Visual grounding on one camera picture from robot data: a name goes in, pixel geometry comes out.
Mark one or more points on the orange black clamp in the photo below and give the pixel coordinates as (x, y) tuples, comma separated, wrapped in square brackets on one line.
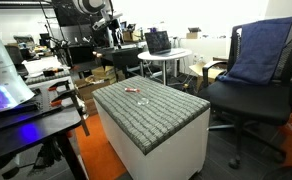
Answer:
[(60, 86), (68, 99)]

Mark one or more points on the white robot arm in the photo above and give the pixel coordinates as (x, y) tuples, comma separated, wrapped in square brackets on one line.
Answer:
[(13, 90)]

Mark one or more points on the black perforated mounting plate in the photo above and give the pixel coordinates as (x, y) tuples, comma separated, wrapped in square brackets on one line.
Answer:
[(39, 102)]

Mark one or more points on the blue towel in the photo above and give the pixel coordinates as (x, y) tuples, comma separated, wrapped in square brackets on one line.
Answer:
[(261, 45)]

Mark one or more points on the orange black clamp left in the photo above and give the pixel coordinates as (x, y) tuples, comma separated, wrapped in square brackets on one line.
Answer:
[(60, 86)]

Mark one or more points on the clear glass cup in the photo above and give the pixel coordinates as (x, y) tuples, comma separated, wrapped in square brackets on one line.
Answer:
[(142, 99)]

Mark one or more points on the open laptop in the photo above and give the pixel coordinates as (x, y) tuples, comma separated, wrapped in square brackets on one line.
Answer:
[(159, 45)]

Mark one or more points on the red marker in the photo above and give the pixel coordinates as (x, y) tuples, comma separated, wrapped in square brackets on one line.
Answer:
[(132, 90)]

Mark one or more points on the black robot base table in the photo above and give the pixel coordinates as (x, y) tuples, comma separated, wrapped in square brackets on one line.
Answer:
[(28, 134)]

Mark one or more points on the round white table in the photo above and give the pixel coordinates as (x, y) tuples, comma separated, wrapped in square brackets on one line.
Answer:
[(164, 56)]

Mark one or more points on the orange black clamp right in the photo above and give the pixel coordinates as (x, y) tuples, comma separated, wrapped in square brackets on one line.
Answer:
[(68, 99)]

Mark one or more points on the black office chair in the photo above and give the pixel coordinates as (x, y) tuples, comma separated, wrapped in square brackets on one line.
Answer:
[(246, 104)]

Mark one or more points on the cardboard box on shelf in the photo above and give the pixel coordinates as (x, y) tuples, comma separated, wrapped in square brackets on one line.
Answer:
[(194, 33)]

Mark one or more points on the grey cushioned white ottoman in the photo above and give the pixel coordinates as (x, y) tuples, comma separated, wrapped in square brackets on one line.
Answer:
[(163, 140)]

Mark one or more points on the cardboard boxes pile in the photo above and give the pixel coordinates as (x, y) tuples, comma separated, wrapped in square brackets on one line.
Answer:
[(100, 77)]

